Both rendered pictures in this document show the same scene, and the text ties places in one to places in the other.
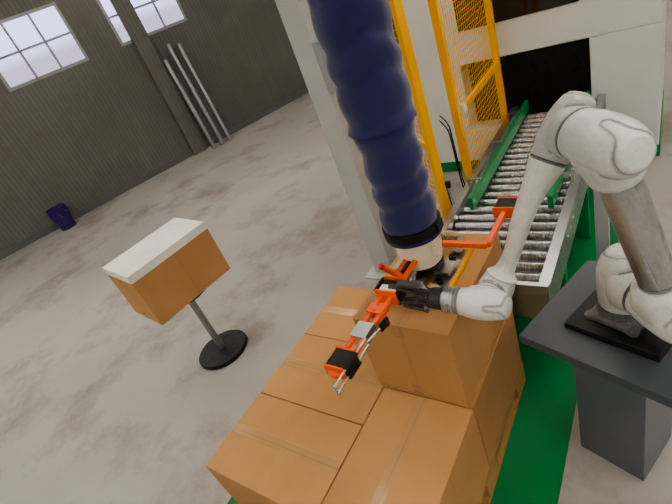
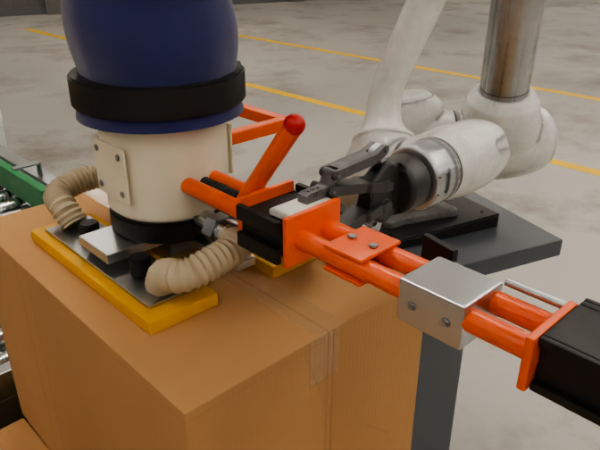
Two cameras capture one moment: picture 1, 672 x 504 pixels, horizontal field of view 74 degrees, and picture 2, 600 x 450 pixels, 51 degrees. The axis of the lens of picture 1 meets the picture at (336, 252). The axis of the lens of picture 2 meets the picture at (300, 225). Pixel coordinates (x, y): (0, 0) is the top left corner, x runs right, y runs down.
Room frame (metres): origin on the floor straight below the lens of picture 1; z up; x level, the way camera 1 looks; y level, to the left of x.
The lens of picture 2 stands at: (1.25, 0.50, 1.38)
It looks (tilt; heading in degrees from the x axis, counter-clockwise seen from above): 26 degrees down; 272
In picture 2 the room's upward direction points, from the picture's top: straight up
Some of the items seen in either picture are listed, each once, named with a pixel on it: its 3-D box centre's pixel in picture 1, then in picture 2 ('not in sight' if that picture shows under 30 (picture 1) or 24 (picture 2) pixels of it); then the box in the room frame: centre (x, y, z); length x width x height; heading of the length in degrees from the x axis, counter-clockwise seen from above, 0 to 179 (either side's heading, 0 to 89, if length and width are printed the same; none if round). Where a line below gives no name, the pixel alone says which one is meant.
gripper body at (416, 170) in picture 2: (431, 297); (387, 188); (1.16, -0.24, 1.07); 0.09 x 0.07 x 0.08; 46
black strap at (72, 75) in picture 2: (412, 224); (161, 83); (1.46, -0.31, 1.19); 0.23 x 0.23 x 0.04
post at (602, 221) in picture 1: (602, 232); not in sight; (1.79, -1.33, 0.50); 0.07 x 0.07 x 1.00; 47
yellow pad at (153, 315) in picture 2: not in sight; (114, 254); (1.53, -0.24, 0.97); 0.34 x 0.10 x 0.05; 135
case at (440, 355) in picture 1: (438, 310); (194, 354); (1.45, -0.31, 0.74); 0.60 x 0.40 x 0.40; 135
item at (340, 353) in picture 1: (341, 362); (595, 366); (1.04, 0.12, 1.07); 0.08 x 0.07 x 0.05; 135
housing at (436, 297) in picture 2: (363, 333); (448, 300); (1.13, 0.02, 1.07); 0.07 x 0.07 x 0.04; 45
